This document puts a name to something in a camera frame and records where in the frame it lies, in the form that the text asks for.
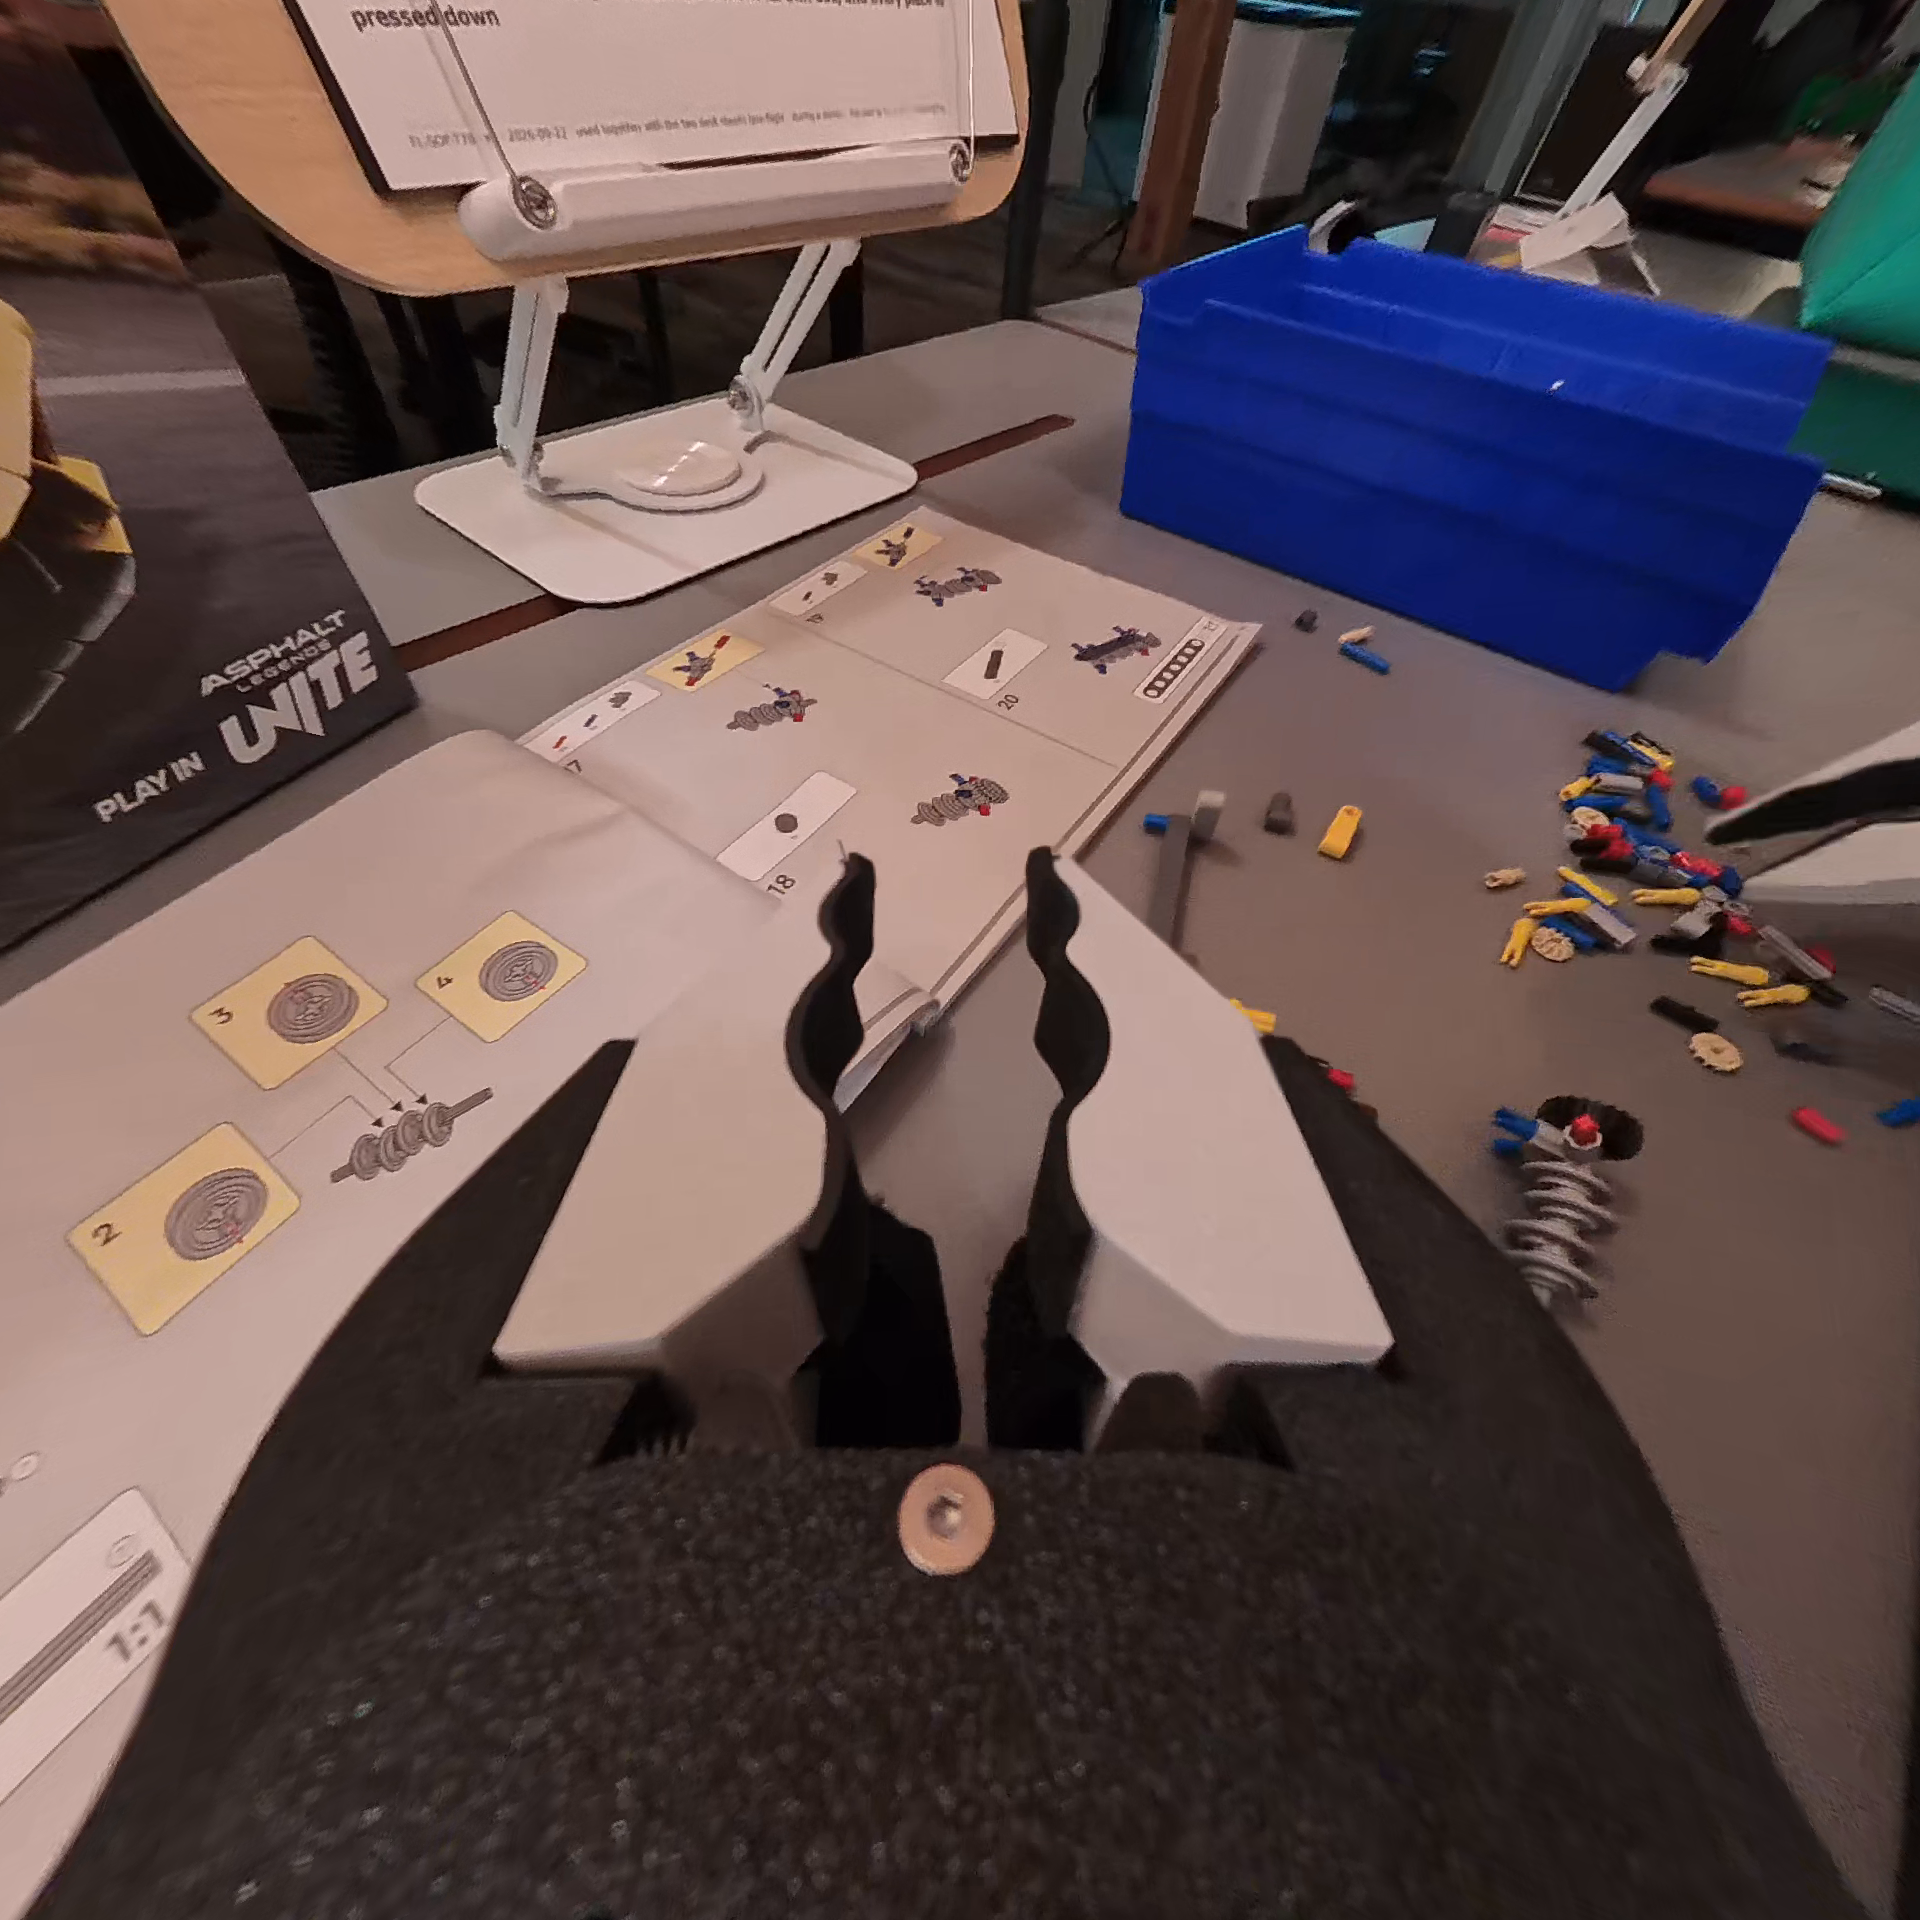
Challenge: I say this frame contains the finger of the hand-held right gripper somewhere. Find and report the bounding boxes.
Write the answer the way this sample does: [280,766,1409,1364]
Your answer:
[1703,721,1920,848]
[1721,818,1920,912]

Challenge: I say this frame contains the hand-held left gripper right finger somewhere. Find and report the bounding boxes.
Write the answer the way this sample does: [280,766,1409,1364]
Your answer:
[978,846,1397,1451]

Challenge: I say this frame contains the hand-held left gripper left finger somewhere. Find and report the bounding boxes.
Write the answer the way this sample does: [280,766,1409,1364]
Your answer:
[491,855,965,1451]

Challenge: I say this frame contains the long dark lego chassis assembly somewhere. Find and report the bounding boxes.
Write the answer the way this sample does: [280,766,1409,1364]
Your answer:
[1139,787,1362,1101]

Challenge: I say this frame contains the grey lego gear shaft assembly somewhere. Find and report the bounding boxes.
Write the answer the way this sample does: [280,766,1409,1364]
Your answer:
[1488,1093,1648,1310]

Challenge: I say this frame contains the scattered lego pins and connectors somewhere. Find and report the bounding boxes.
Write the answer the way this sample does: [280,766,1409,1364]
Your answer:
[1482,725,1920,1153]

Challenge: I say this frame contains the yellow car lego set box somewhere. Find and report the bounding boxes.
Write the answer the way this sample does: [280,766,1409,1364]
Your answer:
[0,0,422,958]

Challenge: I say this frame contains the open instruction booklet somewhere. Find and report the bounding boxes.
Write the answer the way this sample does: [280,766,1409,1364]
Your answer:
[0,502,1265,1810]

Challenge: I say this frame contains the teal tote bag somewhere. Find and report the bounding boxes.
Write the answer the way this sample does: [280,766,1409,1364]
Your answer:
[1787,73,1920,509]

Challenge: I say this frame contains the blue plastic bin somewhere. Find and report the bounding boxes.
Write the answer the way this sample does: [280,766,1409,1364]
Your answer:
[1117,225,1838,699]

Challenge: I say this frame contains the white desk stand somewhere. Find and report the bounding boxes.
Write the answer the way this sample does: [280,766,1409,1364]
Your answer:
[1517,0,1727,298]

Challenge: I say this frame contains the printed paper sheet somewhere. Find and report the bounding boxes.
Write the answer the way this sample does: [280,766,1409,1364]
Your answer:
[282,0,988,199]

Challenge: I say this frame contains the wooden document board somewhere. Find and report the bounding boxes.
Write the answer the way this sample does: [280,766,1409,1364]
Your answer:
[101,0,1037,329]

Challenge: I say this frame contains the wooden post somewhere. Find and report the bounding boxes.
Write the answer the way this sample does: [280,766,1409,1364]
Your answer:
[1121,0,1241,282]

